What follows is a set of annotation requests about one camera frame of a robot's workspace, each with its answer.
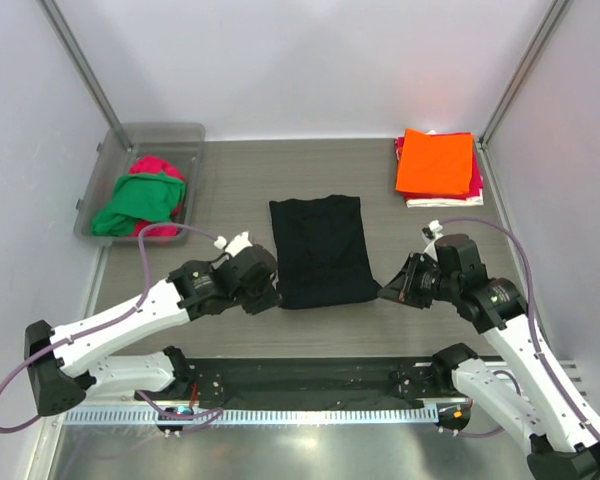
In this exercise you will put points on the folded white t shirt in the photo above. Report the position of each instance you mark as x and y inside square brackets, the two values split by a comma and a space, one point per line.
[450, 201]

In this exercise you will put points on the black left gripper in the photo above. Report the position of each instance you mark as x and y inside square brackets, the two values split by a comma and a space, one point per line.
[268, 299]

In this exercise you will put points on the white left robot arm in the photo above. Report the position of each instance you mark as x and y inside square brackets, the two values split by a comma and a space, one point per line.
[74, 362]

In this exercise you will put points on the green t shirt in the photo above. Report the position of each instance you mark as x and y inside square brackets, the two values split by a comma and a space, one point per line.
[115, 218]

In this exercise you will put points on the white slotted cable duct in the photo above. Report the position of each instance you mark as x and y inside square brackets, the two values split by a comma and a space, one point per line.
[97, 415]

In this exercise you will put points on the aluminium frame post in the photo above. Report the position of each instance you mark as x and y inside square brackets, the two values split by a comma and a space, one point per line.
[540, 39]
[76, 55]

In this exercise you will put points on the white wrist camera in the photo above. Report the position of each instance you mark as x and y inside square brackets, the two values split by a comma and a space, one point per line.
[431, 233]
[235, 245]

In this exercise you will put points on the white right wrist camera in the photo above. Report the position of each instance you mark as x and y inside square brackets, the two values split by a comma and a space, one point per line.
[431, 233]

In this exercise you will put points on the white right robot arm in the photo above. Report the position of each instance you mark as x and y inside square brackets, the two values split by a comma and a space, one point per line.
[551, 421]

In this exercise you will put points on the pink t shirt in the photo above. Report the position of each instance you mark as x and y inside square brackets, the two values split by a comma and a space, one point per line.
[159, 190]

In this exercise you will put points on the black t shirt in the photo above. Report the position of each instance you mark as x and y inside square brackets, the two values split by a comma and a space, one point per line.
[321, 252]

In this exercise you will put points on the folded orange t shirt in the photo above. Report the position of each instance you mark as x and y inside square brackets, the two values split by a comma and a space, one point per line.
[435, 162]

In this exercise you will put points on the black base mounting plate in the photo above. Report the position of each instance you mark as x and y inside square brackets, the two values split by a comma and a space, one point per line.
[314, 384]

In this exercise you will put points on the left aluminium frame post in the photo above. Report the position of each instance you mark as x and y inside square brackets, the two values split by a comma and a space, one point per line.
[76, 55]

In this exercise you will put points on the right aluminium frame post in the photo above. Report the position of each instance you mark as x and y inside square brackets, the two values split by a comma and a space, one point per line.
[540, 39]

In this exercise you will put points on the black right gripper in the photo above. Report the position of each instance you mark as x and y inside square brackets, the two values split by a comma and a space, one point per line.
[395, 289]

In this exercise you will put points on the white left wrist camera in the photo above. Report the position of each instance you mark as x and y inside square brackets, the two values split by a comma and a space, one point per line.
[235, 245]

